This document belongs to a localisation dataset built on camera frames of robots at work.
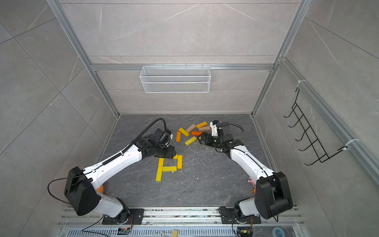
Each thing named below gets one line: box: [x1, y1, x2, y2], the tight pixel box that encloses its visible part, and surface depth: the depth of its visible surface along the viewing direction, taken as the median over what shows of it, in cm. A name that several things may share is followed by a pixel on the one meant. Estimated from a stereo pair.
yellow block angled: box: [178, 127, 190, 138], surface depth 110 cm
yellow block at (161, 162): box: [158, 157, 165, 167], surface depth 94 cm
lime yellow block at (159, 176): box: [155, 166, 163, 182], surface depth 89 cm
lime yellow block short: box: [177, 154, 184, 170], surface depth 94 cm
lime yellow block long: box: [162, 165, 178, 172], surface depth 92 cm
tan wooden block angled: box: [185, 123, 196, 133], surface depth 113 cm
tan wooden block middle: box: [198, 125, 211, 132], surface depth 112 cm
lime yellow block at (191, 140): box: [184, 136, 197, 146], surface depth 105 cm
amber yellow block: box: [195, 121, 208, 129], surface depth 115 cm
